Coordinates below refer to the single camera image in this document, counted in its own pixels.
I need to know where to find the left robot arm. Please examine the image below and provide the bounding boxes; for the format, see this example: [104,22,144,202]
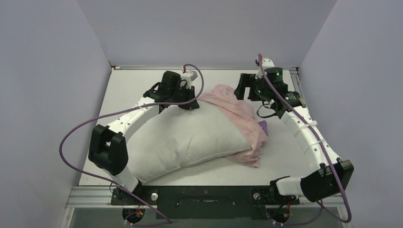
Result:
[88,71,200,204]

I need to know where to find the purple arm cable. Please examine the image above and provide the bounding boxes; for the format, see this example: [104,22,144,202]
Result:
[59,64,205,227]
[257,53,353,227]

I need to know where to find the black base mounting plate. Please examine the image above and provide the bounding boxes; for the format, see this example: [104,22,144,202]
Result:
[110,186,300,220]

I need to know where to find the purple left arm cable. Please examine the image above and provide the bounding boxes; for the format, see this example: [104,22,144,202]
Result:
[59,64,205,227]

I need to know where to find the purple Elsa print pillowcase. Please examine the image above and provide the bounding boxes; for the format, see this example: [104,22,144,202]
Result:
[198,84,269,168]

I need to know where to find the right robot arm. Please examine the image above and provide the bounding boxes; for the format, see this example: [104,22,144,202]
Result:
[234,67,354,203]

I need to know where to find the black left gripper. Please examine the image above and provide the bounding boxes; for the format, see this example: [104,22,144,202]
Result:
[170,85,199,110]

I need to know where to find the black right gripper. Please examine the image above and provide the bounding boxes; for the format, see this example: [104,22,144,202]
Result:
[235,74,272,102]

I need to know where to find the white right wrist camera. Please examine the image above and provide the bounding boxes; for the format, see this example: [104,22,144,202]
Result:
[255,57,275,79]

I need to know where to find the white pillow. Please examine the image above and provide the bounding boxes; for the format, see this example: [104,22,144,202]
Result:
[127,101,252,183]

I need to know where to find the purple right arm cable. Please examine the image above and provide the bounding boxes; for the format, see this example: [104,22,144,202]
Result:
[257,53,353,227]

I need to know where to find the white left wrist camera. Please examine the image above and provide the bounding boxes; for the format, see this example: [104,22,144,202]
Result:
[180,66,198,89]

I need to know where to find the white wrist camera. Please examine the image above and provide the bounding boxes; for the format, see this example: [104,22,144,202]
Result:
[180,66,198,89]
[255,57,275,79]

